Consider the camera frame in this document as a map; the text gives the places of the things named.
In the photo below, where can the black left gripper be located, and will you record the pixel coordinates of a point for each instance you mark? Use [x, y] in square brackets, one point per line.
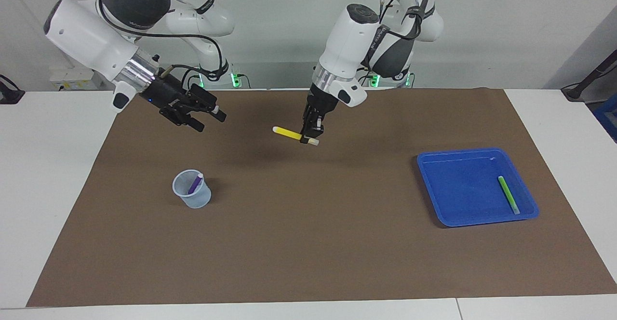
[320, 103]

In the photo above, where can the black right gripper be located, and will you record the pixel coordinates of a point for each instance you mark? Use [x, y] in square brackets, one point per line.
[166, 96]

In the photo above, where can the yellow marker pen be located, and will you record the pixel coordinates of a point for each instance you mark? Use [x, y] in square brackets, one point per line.
[287, 132]

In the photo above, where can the purple marker pen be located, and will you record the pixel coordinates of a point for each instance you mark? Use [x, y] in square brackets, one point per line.
[194, 185]

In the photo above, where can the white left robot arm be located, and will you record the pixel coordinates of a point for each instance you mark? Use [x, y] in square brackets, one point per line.
[347, 40]

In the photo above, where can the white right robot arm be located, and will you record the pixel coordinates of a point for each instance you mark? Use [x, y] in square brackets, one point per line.
[87, 35]

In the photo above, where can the translucent plastic cup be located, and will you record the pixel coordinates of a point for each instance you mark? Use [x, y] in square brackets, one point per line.
[200, 200]

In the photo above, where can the brown table mat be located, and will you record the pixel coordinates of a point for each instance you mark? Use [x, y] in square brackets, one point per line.
[308, 252]

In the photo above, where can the blue plastic tray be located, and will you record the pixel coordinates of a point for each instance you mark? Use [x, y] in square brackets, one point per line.
[458, 194]

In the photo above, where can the black clamp base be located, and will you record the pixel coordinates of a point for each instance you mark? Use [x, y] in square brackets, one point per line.
[9, 96]

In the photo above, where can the green marker pen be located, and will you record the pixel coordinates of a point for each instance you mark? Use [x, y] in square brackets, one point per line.
[508, 194]

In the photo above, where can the blue storage bin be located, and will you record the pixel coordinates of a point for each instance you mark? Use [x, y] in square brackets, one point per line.
[608, 117]

